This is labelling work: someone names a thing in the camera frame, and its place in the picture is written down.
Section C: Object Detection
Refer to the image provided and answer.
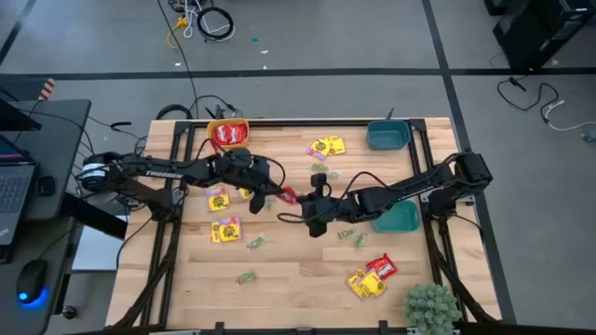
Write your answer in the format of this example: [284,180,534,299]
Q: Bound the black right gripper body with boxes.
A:
[302,172,350,238]

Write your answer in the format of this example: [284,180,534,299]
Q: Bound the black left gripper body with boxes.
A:
[244,155,276,215]

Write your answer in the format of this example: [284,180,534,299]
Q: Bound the orange plastic bin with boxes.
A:
[206,118,251,149]

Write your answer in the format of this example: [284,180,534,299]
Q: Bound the green teal plastic bin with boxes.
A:
[372,199,422,235]

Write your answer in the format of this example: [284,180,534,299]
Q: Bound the dark teal plastic bin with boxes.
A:
[365,119,412,152]

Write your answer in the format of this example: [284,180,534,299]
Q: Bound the green artificial plant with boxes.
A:
[402,282,464,335]

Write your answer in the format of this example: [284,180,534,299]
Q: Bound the black desk leg bar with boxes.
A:
[60,192,129,241]

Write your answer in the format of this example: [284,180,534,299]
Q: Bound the black office desk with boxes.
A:
[0,98,92,222]

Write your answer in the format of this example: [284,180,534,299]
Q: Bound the small black puck device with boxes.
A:
[36,175,57,197]

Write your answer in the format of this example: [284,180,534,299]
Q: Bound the dark grey desk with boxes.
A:
[0,216,79,335]

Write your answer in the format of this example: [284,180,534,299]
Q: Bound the orange black striped marker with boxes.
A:
[37,77,58,102]

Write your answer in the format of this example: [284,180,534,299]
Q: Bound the black laptop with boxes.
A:
[0,133,40,248]

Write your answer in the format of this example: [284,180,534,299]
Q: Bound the black computer mouse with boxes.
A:
[16,258,49,304]

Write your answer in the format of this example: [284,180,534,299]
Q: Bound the black monitor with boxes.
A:
[0,97,43,133]

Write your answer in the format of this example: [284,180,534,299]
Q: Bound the black computer cabinet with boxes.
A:
[483,0,596,72]

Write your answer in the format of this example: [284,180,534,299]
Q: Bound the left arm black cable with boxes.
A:
[195,137,288,187]

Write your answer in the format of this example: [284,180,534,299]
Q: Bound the black aluminium rig frame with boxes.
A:
[109,117,504,335]

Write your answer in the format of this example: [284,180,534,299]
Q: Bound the black power plug cables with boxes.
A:
[188,94,244,121]

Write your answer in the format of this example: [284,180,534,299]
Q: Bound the thick black cable loop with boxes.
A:
[155,103,194,121]

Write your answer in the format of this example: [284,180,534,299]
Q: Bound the long black floor cable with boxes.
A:
[156,0,200,120]

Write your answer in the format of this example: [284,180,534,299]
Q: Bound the white floor cable bundle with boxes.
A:
[182,0,234,44]

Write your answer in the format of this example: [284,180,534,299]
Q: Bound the coiled black cable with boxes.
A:
[196,6,236,43]

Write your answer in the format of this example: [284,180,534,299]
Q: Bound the yellow plug cable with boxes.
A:
[166,15,190,50]

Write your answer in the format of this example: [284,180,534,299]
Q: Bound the black floor cable with plug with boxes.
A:
[495,75,561,123]

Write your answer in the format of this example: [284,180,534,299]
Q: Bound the white floor cable with plug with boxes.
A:
[543,99,596,133]

